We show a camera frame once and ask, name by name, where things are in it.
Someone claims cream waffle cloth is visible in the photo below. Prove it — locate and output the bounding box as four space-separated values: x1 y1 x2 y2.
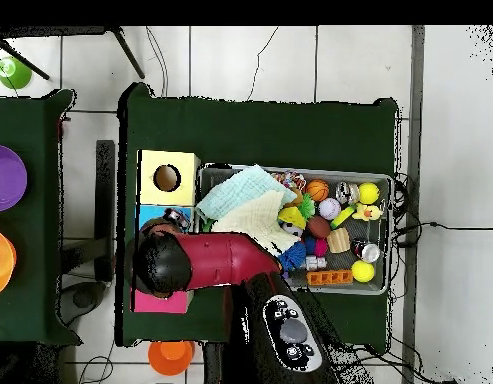
210 189 301 257

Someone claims light blue waffle cloth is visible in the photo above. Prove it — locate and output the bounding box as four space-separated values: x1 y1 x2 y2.
194 164 298 223

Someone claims silver mesh bin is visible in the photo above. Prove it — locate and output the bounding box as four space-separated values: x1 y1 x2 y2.
191 162 394 296

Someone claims wooden box with three holes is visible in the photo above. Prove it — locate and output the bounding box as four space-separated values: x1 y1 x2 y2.
132 149 202 314

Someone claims brown ball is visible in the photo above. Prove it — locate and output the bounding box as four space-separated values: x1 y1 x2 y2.
305 215 332 240

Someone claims orange toy basketball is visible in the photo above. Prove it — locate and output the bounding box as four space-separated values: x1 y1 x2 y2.
305 178 330 203

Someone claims dark green tablecloth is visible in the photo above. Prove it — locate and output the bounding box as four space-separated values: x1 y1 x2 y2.
115 81 400 348
0 88 82 346

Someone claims white toy baseball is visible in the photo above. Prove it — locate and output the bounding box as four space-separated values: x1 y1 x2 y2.
318 197 342 221

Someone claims orange toy brick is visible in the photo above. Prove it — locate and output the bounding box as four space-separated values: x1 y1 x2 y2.
306 268 354 287

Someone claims yellow plush duck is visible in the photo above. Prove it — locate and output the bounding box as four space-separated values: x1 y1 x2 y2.
350 202 384 222

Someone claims yellow ball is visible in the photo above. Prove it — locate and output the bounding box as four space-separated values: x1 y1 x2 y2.
358 182 381 205
350 260 376 284

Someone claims crushed silver can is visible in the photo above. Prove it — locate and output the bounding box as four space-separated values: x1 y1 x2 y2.
351 238 381 264

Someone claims black floor stand base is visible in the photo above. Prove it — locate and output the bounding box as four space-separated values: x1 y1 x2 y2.
57 139 116 326

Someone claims orange cup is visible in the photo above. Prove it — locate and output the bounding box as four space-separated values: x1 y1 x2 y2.
147 340 196 377

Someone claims purple bowl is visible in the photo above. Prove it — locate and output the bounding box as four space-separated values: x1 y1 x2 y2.
0 144 28 212

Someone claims orange bowl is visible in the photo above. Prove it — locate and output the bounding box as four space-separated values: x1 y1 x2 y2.
0 225 17 299

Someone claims green cup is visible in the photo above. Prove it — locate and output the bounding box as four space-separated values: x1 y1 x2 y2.
0 55 33 90

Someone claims thin black floor cable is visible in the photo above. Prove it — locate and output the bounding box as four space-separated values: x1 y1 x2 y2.
247 25 280 102

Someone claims black camera tripod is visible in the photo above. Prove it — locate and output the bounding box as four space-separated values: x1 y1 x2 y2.
0 25 146 81

